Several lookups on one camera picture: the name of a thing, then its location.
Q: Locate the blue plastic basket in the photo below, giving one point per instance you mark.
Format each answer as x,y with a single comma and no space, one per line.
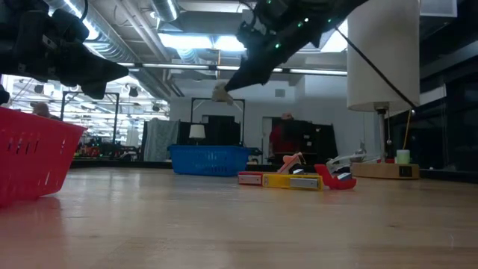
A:
209,160

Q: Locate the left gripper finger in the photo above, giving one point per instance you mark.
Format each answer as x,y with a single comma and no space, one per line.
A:
89,67
95,91

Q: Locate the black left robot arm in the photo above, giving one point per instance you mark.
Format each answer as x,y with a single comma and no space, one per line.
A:
18,4

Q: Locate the table lamp white shade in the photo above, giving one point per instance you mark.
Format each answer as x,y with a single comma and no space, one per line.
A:
381,56

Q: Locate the red mini stapler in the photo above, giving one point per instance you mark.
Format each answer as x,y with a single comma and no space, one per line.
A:
336,184
242,173

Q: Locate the person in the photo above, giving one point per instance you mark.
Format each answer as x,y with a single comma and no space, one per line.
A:
41,110
280,142

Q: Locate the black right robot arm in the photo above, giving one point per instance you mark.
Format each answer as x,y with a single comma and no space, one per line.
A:
328,15

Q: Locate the black cabinet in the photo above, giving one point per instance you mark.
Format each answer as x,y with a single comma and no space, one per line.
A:
317,142
224,130

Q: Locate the red storage bin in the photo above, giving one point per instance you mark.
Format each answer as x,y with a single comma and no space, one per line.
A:
390,160

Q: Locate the light grey staple remover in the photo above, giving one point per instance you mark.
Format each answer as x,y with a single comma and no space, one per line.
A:
222,95

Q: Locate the red plastic basket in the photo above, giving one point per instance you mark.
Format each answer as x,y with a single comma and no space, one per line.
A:
33,157

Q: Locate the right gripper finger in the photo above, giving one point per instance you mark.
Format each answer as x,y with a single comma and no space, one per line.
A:
261,71
250,63

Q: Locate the black metal rack frame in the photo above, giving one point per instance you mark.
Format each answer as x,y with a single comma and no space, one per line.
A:
89,92
216,99

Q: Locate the green white container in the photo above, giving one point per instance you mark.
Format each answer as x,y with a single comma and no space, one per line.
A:
403,157

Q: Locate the small white table lamp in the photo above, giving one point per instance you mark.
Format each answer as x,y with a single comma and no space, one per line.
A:
197,131

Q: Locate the grey curtain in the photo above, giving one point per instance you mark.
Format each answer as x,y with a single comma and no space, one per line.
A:
160,138

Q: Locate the yellow mini stapler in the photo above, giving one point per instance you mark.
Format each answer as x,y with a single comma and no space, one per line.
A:
276,181

